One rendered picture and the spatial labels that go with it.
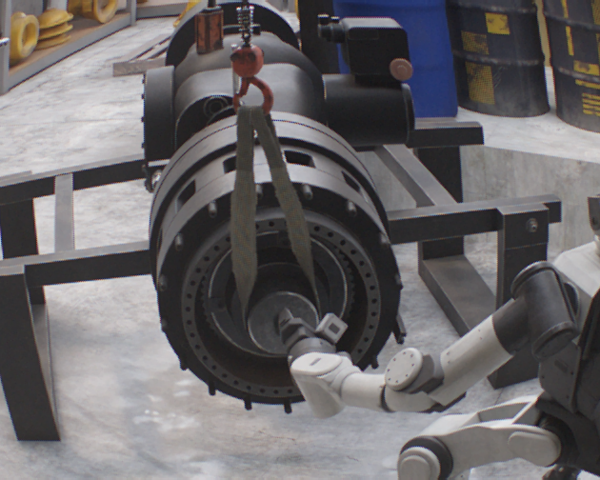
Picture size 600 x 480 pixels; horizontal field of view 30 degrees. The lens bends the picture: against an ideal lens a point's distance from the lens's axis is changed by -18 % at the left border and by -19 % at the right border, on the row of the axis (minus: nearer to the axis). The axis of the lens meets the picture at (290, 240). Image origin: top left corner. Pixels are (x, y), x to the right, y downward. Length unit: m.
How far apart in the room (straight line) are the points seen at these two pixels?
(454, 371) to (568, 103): 3.78
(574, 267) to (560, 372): 0.22
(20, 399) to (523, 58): 3.11
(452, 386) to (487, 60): 3.76
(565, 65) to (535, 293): 3.75
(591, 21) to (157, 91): 2.42
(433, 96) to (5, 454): 2.77
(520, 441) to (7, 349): 1.99
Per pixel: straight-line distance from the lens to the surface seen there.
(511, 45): 5.73
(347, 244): 2.70
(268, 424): 4.06
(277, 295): 2.67
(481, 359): 2.06
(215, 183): 2.80
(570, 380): 2.19
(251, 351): 2.87
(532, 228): 3.92
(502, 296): 4.01
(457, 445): 2.50
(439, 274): 4.91
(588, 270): 2.13
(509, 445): 2.38
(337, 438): 3.94
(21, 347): 3.82
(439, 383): 2.09
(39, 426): 3.96
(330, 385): 2.26
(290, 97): 3.63
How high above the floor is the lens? 1.95
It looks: 21 degrees down
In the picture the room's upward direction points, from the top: 4 degrees counter-clockwise
